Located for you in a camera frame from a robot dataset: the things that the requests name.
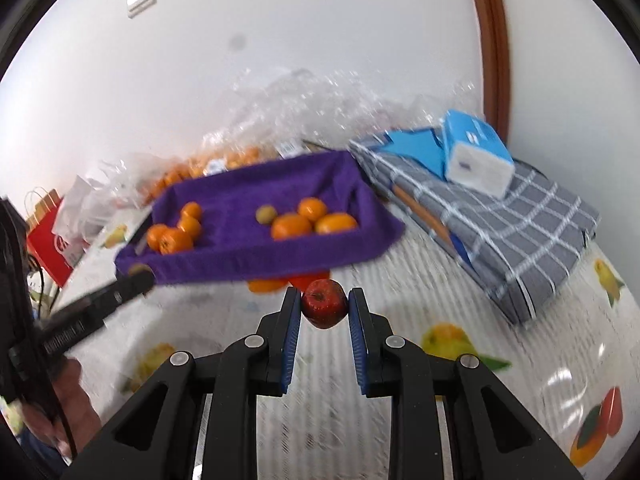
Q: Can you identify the person's left hand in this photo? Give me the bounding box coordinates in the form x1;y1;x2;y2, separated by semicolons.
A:
21;359;102;458

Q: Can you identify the clear plastic bag pile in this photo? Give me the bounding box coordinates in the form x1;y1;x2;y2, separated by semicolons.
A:
201;68;484;152

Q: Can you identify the yellow orange oval fruit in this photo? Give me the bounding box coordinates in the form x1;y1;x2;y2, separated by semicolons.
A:
314;212;359;235

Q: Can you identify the orange persimmon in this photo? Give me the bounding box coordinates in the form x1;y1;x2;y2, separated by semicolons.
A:
158;228;194;255

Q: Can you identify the large orange mandarin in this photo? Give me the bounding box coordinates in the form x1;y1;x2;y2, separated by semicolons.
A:
270;212;314;240

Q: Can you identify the green brown kiwi fruit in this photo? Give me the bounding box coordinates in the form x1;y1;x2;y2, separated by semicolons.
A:
255;205;278;226

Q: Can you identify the red paper shopping bag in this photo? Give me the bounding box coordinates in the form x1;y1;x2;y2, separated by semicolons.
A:
24;188;73;287

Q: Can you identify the small red apple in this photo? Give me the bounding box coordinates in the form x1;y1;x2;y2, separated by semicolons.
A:
302;278;348;330

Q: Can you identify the blue tissue pack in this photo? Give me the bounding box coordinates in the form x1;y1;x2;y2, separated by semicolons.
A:
442;110;515;200

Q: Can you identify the brown wooden door frame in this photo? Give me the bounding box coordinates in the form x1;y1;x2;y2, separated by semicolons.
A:
474;0;511;143

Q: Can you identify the purple towel lined tray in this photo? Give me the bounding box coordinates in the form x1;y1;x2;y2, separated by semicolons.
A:
115;151;405;284

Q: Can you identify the small orange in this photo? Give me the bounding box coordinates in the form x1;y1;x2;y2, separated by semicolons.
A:
177;214;202;240
297;197;329;223
145;223;168;252
180;202;203;221

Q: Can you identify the grey checked folded cloth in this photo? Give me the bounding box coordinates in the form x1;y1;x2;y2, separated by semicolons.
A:
348;134;600;325

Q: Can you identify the tan round longan fruit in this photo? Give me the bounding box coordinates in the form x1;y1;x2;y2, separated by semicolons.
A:
128;263;152;276

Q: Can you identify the white plastic bag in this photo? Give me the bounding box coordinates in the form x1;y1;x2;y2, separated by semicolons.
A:
51;176;125;268

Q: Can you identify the bag of small oranges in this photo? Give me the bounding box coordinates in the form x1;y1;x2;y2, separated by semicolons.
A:
96;144;279;208

